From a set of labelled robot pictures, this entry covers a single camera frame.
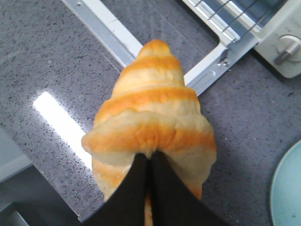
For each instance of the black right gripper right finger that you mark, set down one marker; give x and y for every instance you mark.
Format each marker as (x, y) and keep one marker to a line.
(172, 203)

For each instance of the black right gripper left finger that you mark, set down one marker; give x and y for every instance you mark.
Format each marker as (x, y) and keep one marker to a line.
(126, 206)

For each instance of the golden striped croissant bread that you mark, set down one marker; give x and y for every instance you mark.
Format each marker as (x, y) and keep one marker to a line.
(151, 110)

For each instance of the glass oven door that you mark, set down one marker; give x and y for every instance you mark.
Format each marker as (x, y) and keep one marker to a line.
(124, 46)

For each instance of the lower oven control knob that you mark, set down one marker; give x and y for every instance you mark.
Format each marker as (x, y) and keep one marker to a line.
(289, 49)

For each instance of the white Toshiba toaster oven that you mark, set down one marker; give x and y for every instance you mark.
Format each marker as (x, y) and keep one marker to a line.
(286, 21)

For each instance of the light green round plate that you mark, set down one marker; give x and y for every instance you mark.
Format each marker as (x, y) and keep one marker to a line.
(285, 193)

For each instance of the black wire oven rack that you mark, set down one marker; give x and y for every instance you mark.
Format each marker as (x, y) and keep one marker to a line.
(235, 18)

